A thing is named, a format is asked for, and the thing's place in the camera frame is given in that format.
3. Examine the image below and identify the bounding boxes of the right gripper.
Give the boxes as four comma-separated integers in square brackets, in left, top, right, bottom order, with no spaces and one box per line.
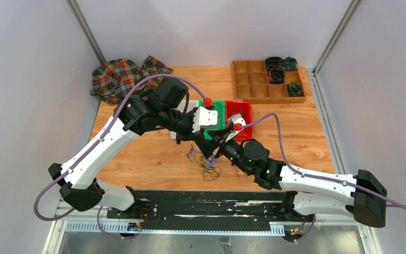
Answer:
[195,128,252,176]

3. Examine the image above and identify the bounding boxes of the cable bundle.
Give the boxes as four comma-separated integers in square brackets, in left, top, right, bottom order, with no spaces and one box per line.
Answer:
[185,144,223,182]

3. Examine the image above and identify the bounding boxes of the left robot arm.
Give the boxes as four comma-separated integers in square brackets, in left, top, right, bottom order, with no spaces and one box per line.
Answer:
[49,77,218,219]

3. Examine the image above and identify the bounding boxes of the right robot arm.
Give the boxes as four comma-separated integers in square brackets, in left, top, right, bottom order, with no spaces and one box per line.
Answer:
[209,129,387,228]

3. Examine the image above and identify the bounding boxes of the green plastic bin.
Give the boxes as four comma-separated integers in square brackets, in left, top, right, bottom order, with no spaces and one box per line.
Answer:
[196,101,225,140]

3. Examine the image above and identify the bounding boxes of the red plastic bin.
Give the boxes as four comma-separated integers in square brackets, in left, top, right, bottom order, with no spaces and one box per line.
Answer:
[225,101,253,141]

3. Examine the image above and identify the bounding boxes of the white plastic bin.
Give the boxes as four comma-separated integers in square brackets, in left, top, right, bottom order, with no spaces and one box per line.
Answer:
[170,99,199,141]

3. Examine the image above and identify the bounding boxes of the wooden compartment tray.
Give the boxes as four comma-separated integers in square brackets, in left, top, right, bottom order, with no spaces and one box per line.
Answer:
[230,60,309,104]

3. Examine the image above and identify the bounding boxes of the plaid cloth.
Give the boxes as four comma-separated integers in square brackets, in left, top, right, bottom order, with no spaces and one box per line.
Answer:
[89,56,173,105]

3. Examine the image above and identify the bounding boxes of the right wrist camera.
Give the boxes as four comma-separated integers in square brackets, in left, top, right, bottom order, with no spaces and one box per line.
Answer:
[226,114,246,141]

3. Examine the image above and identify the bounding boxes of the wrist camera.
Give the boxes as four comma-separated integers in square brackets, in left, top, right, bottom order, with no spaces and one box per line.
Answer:
[226,114,246,141]
[192,106,218,133]

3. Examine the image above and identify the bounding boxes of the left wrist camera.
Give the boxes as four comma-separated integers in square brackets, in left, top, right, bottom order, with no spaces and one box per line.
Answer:
[192,106,218,133]

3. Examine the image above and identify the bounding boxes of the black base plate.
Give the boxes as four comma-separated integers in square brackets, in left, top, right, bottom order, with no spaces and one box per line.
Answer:
[104,190,313,232]

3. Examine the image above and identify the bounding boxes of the dark coiled cable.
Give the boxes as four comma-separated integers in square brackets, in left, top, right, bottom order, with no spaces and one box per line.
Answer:
[268,69,287,85]

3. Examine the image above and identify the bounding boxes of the black coiled cable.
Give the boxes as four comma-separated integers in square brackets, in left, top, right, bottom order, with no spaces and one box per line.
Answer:
[264,56,285,72]

